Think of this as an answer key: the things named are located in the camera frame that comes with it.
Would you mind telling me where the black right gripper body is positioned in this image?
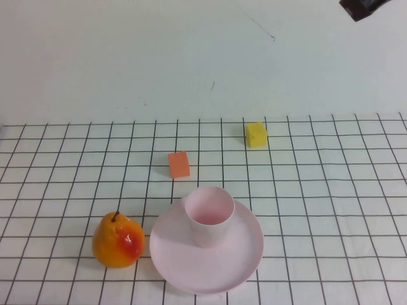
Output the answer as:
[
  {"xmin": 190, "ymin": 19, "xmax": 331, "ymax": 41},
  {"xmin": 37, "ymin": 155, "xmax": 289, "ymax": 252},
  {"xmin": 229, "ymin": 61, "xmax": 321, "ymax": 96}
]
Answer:
[{"xmin": 339, "ymin": 0, "xmax": 386, "ymax": 22}]

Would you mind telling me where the pink plastic cup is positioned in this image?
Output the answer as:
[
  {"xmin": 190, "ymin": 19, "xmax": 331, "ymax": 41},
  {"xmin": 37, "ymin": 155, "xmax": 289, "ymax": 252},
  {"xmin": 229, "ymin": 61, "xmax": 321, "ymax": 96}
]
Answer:
[{"xmin": 184, "ymin": 186, "xmax": 237, "ymax": 249}]

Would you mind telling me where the pink round plate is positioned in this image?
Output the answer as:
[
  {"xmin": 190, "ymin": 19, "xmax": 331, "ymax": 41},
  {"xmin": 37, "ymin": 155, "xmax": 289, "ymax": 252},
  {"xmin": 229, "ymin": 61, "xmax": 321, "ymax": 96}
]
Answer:
[{"xmin": 149, "ymin": 198, "xmax": 265, "ymax": 295}]

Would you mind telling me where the yellow foam cube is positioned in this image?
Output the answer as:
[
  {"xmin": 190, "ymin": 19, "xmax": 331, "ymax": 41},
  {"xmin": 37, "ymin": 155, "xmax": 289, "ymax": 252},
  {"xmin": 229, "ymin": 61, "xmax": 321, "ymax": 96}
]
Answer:
[{"xmin": 245, "ymin": 121, "xmax": 268, "ymax": 149}]

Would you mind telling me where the white grid tablecloth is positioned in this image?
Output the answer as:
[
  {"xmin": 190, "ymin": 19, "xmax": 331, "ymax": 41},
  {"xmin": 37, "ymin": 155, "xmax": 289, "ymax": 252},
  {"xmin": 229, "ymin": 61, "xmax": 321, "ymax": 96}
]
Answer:
[{"xmin": 0, "ymin": 112, "xmax": 407, "ymax": 305}]

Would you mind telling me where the orange foam cube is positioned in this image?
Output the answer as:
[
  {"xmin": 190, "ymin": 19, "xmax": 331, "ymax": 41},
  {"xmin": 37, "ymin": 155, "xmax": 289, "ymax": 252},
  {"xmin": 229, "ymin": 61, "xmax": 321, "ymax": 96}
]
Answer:
[{"xmin": 167, "ymin": 151, "xmax": 191, "ymax": 180}]

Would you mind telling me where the orange red toy pear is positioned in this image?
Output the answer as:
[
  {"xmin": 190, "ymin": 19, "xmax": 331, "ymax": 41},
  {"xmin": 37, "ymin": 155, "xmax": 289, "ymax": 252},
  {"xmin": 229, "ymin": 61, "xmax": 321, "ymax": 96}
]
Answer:
[{"xmin": 92, "ymin": 210, "xmax": 146, "ymax": 269}]

